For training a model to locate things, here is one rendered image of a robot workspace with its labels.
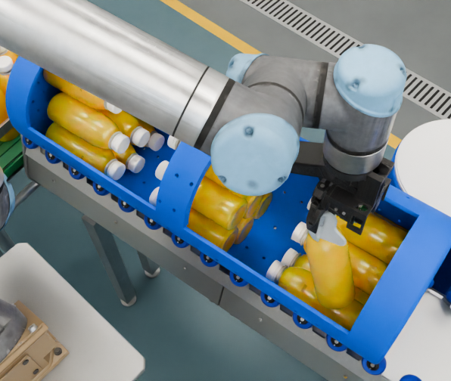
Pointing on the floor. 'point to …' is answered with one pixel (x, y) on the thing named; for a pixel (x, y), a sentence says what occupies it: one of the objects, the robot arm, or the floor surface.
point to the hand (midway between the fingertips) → (321, 222)
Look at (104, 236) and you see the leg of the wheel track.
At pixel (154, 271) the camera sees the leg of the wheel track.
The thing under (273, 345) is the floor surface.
